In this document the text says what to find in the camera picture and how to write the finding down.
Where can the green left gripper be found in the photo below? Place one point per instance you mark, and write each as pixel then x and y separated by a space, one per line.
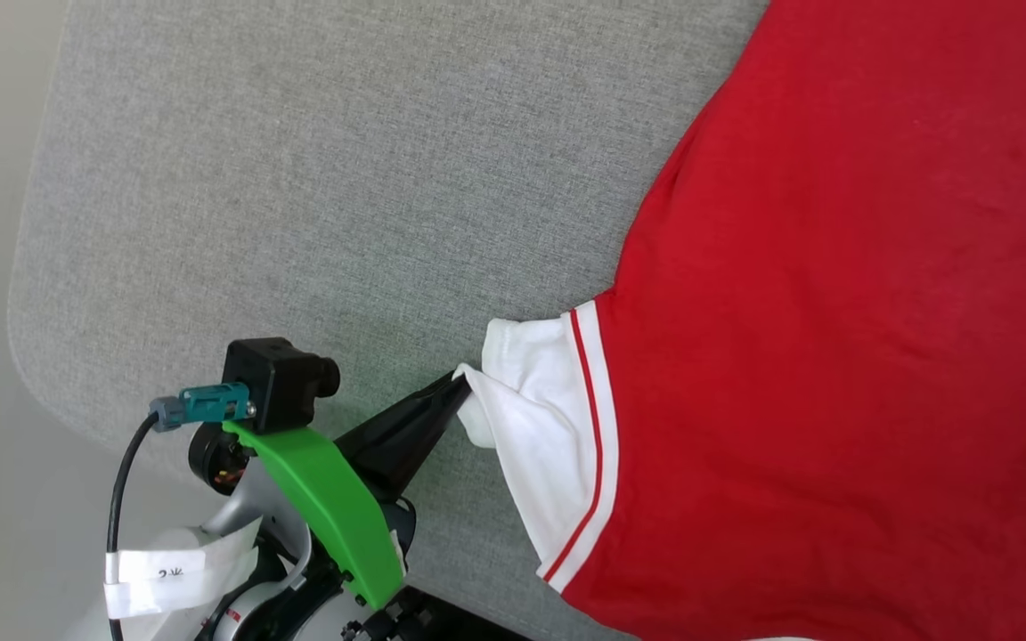
pixel 335 507

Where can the red and white t-shirt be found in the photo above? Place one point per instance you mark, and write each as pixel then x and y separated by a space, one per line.
pixel 834 312

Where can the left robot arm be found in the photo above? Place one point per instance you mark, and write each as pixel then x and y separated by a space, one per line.
pixel 250 512

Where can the white paper tape label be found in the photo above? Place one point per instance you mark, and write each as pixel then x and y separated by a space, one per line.
pixel 166 574

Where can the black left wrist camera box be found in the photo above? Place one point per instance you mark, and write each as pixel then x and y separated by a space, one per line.
pixel 277 383

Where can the teal left camera connector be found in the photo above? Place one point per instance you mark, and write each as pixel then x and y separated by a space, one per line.
pixel 210 403

